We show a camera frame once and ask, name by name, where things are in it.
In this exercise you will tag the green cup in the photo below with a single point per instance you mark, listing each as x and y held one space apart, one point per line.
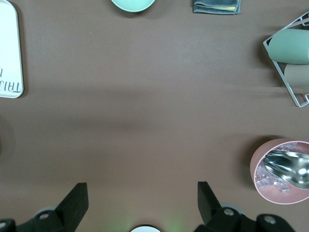
289 47

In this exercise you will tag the pink bowl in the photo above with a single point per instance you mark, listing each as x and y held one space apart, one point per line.
258 157

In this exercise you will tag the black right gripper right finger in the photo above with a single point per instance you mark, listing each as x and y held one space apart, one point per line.
210 207

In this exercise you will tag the beige cup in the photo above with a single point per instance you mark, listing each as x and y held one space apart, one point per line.
298 76

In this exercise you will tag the clear ice cubes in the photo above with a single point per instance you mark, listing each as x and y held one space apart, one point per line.
265 180

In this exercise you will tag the grey folded cloth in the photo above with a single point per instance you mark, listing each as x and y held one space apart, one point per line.
216 6

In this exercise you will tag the metal scoop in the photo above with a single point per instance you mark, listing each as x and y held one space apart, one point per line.
289 166

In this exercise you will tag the beige bear print tray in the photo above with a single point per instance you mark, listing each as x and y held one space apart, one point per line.
9 48

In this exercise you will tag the green bowl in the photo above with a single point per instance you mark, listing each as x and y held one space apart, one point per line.
132 4

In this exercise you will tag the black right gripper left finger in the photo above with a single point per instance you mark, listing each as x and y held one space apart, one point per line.
70 205

